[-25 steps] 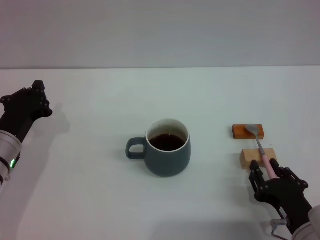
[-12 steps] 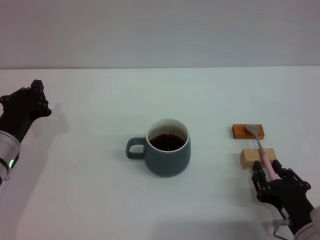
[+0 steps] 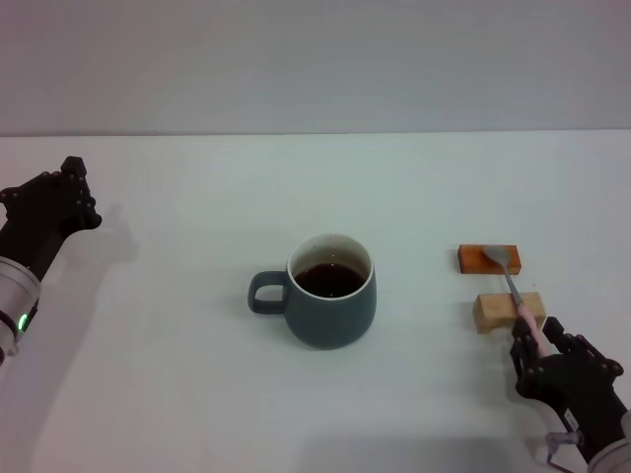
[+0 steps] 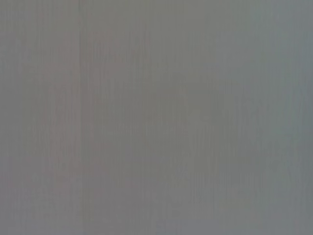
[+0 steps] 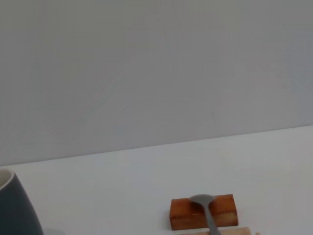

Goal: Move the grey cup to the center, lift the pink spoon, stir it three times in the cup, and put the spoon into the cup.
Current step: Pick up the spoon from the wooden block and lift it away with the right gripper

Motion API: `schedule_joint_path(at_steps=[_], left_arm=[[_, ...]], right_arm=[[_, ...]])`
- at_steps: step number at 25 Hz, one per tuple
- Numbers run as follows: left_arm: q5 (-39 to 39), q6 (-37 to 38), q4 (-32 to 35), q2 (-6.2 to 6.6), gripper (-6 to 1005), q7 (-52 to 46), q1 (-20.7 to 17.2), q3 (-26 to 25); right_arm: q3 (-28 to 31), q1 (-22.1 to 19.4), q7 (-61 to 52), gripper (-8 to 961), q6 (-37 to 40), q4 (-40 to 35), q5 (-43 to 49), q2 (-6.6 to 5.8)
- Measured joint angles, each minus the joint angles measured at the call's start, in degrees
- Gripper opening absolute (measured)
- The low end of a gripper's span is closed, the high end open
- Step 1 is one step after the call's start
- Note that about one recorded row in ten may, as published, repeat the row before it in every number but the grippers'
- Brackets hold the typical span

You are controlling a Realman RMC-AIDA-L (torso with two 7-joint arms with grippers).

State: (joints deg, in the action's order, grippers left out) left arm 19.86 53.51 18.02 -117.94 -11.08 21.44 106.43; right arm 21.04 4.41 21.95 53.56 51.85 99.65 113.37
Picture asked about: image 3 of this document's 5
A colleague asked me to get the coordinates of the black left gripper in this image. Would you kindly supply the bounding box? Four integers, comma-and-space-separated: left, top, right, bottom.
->
0, 156, 104, 285

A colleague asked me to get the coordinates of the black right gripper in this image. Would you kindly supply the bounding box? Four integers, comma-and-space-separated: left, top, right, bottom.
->
510, 316, 630, 464

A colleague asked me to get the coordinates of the pink handled metal spoon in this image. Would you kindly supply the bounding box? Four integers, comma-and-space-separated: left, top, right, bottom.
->
481, 244, 551, 359

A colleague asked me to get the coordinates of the grey ceramic mug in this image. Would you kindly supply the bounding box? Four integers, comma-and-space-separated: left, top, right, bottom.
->
246, 233, 379, 352

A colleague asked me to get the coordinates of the light wooden arch block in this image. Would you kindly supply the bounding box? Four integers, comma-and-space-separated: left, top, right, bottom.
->
472, 291, 548, 335

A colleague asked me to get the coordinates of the orange brown wooden block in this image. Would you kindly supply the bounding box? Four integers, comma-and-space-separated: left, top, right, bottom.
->
456, 243, 523, 276

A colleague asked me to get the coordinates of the dark coffee liquid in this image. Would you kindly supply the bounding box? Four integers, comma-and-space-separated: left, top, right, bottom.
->
294, 264, 367, 300

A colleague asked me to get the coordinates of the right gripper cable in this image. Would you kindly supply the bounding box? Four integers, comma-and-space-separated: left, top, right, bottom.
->
544, 431, 591, 473

